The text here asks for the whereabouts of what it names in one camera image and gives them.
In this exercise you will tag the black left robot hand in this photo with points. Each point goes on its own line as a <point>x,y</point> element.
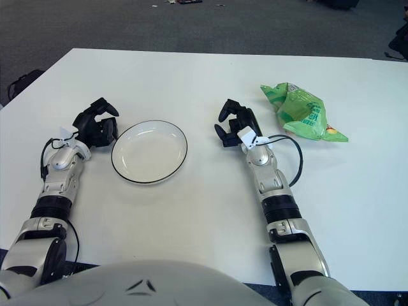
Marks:
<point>92,127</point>

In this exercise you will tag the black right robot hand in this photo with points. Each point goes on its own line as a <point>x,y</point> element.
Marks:
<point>247,118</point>

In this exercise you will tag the green snack bag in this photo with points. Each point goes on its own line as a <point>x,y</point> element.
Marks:
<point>303,111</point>

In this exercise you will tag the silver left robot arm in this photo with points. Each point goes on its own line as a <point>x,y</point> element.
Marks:
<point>60,178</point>

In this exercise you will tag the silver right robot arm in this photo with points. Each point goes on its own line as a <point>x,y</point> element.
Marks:
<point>277,191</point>

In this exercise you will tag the white plate with black rim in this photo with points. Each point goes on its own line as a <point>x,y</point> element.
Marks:
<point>148,153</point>

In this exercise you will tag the black backpack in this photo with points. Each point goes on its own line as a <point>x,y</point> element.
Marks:
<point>27,81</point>

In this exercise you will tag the large black floor object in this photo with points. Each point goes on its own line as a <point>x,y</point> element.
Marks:
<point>344,2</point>

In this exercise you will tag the grey robot torso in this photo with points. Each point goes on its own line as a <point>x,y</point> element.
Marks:
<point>143,287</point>

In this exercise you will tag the black chair base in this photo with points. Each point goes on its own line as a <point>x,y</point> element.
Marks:
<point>400,41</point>

